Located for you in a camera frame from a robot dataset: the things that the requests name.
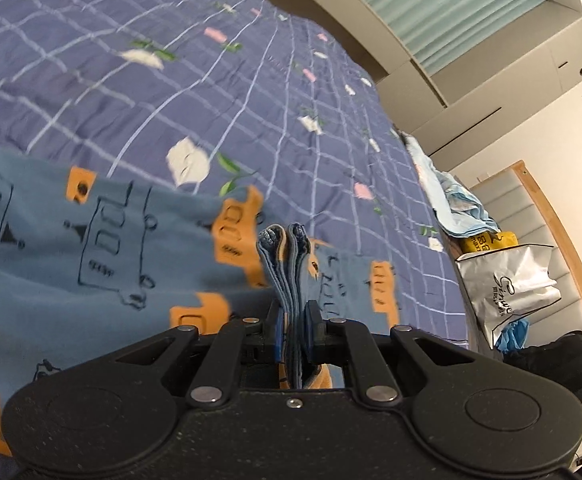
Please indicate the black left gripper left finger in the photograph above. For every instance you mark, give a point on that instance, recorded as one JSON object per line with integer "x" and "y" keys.
{"x": 274, "y": 330}

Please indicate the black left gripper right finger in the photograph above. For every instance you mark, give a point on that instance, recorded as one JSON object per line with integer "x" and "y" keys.
{"x": 315, "y": 329}

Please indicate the blue orange patterned pants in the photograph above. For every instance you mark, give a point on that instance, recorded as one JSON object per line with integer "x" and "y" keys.
{"x": 89, "y": 264}

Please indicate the light blue white blanket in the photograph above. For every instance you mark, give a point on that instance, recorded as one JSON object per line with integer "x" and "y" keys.
{"x": 460, "y": 213}

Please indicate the blue plastic bag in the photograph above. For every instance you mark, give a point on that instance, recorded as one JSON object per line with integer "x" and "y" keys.
{"x": 513, "y": 337}

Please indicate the white shopping bag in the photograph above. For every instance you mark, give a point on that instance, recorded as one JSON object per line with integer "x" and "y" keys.
{"x": 507, "y": 284}

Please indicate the yellow package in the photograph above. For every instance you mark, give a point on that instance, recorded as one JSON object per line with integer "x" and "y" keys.
{"x": 487, "y": 241}

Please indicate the wooden padded headboard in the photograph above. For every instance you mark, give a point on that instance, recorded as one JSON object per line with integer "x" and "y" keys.
{"x": 515, "y": 201}

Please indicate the black bag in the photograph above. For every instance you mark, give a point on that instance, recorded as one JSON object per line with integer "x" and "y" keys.
{"x": 559, "y": 361}

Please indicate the purple checked floral quilt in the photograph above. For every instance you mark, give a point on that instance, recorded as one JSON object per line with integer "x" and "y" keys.
{"x": 203, "y": 97}

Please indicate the beige built-in cabinet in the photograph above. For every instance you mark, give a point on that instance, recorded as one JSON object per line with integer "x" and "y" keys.
{"x": 475, "y": 100}

